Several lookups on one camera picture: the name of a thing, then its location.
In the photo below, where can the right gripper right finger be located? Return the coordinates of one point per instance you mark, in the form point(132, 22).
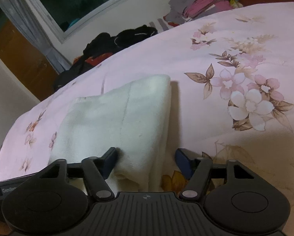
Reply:
point(196, 171)

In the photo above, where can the pink floral bed sheet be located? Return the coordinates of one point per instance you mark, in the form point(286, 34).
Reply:
point(232, 96)

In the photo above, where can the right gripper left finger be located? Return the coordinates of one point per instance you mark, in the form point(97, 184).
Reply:
point(96, 171)

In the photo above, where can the stack of folded clothes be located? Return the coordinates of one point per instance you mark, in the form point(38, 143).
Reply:
point(182, 11)

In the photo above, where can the pile of black clothes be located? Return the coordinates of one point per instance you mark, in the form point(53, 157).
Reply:
point(101, 48)

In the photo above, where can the left grey curtain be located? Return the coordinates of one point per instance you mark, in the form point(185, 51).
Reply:
point(19, 13)

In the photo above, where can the brown wooden door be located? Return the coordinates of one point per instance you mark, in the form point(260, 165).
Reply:
point(26, 63)

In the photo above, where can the white knitted garment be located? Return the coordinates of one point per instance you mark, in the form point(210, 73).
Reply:
point(134, 119)

